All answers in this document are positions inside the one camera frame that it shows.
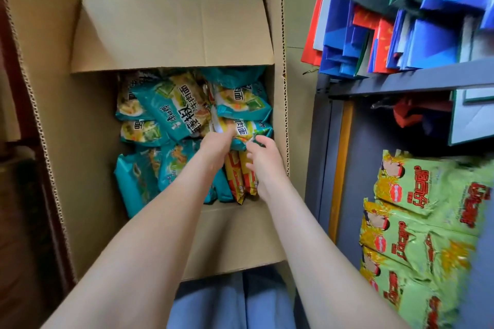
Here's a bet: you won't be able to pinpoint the teal noodle packets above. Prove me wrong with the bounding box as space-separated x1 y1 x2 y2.
114 66 275 220

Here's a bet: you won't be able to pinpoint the grey metal shelf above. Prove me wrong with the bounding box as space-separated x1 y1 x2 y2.
305 59 494 329

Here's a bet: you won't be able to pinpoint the white green-edged gift bag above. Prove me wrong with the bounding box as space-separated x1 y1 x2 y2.
448 87 494 147

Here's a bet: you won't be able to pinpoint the person's left hand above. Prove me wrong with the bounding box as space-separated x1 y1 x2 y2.
199 128 237 175

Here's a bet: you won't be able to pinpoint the person's right forearm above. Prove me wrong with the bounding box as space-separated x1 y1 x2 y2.
266 182 410 329

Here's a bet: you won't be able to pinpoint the crumpled red bag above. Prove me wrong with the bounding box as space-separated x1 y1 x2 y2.
393 95 452 129

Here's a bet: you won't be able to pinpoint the stack of green cartoon packets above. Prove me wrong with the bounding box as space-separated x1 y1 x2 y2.
359 149 494 329

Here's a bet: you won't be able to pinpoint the person's left forearm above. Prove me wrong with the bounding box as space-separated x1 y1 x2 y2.
40 162 226 329

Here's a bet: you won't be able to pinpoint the person's right hand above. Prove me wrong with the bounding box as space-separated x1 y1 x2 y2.
245 135 288 202

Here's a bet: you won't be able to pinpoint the yellow noodle packets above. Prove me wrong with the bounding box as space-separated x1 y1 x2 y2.
239 150 258 196
225 150 246 205

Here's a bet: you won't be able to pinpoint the teal instant noodle packet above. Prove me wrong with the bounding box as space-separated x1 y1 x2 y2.
211 116 274 151

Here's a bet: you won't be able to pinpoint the bunch of small gift bags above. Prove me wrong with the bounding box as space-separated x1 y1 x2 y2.
301 0 494 79

